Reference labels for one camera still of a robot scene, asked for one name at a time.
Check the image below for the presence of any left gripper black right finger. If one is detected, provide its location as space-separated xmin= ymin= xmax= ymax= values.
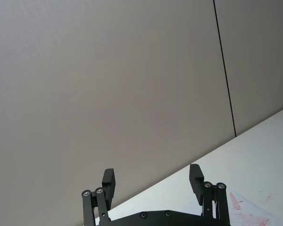
xmin=189 ymin=164 xmax=232 ymax=226

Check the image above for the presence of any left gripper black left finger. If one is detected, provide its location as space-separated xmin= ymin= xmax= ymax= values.
xmin=81 ymin=168 xmax=116 ymax=226

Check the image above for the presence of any white paper with red marks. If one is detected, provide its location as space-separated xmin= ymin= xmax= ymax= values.
xmin=228 ymin=192 xmax=283 ymax=226

